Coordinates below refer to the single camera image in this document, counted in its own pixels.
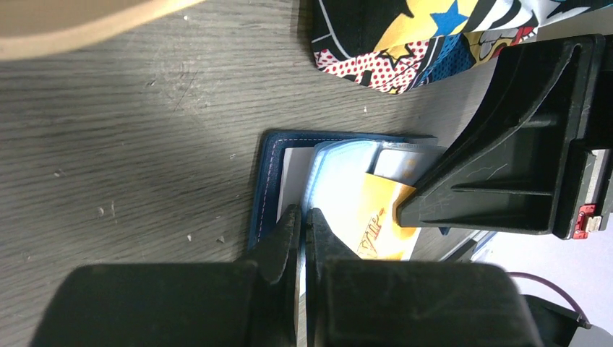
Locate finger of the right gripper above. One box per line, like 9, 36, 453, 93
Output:
397, 34, 604, 235

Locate yellow VIP credit card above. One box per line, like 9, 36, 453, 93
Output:
325, 173, 421, 260

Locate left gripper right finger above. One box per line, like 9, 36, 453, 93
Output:
305, 208, 542, 346

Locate navy blue card holder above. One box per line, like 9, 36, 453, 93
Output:
248, 131, 441, 247

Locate colourful comic print garment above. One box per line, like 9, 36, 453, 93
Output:
311, 0, 612, 95

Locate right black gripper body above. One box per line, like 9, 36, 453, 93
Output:
553, 35, 612, 240

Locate white credit card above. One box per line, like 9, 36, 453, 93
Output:
373, 147, 446, 186

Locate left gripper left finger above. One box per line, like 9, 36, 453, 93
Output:
31, 205, 301, 346

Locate beige oval tray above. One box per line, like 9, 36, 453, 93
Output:
1, 0, 198, 61

